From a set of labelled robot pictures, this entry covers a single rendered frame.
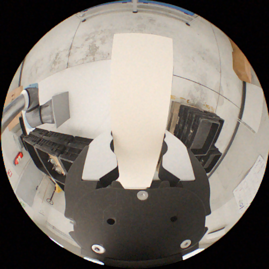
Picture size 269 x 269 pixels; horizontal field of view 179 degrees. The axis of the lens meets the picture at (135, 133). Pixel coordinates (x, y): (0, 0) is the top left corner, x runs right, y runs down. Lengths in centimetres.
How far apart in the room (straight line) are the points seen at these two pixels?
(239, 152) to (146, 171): 266
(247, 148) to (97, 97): 277
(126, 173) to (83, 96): 49
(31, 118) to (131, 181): 57
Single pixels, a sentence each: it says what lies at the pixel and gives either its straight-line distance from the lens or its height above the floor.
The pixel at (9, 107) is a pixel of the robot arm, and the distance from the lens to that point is 49.
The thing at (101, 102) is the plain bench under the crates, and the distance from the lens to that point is 53.
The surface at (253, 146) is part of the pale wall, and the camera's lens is 259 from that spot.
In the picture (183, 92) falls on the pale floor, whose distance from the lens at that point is 135.
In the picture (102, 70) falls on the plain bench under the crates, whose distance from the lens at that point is 53.
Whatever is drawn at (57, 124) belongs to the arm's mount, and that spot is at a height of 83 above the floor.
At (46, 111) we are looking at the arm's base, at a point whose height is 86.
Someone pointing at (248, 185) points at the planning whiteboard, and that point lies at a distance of 272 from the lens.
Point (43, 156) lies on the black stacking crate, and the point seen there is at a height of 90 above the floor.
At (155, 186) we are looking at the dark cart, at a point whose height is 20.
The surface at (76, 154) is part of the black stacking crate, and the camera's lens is 55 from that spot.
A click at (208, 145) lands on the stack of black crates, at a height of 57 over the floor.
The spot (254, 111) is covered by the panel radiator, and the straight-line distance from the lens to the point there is 253.
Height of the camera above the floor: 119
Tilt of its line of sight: 60 degrees down
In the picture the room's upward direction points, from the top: 180 degrees clockwise
